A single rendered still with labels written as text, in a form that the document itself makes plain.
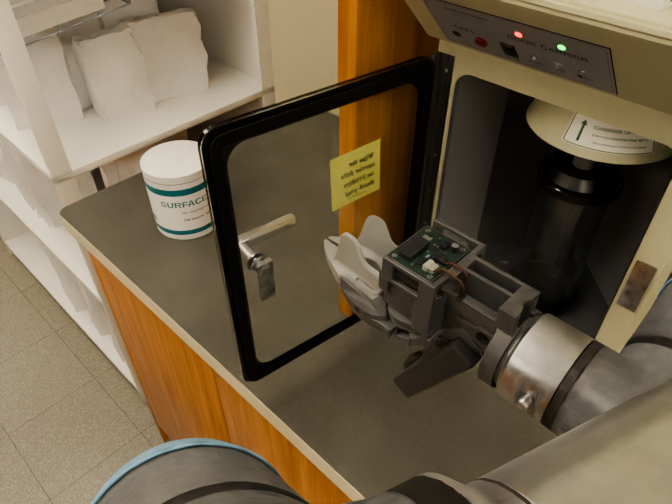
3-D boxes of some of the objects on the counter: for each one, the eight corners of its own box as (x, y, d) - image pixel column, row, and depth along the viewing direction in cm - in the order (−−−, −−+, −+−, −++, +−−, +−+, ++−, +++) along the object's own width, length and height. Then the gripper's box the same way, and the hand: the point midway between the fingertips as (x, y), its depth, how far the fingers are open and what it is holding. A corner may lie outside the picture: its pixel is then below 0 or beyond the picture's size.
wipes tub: (197, 193, 121) (184, 131, 111) (235, 219, 114) (225, 156, 104) (144, 220, 114) (125, 157, 104) (181, 250, 107) (165, 185, 97)
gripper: (561, 275, 43) (359, 168, 54) (498, 341, 39) (290, 209, 50) (535, 346, 49) (356, 236, 60) (477, 411, 44) (294, 278, 55)
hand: (336, 252), depth 56 cm, fingers closed
